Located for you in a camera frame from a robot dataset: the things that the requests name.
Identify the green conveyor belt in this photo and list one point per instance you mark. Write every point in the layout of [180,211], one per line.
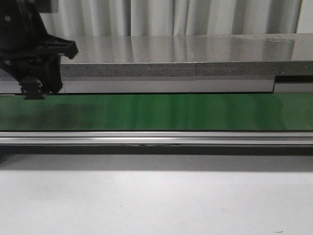
[158,112]

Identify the aluminium front conveyor rail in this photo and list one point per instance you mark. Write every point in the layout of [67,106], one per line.
[296,138]

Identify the white pleated curtain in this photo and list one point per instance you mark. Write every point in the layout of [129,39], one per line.
[178,17]

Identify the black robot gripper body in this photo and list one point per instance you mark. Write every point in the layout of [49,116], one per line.
[24,39]

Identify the grey rear conveyor rail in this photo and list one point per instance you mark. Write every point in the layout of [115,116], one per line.
[189,84]

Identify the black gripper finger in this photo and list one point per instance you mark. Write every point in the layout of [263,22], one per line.
[31,88]
[52,73]

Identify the grey stone slab bench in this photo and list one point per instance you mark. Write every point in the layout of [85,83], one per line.
[173,56]

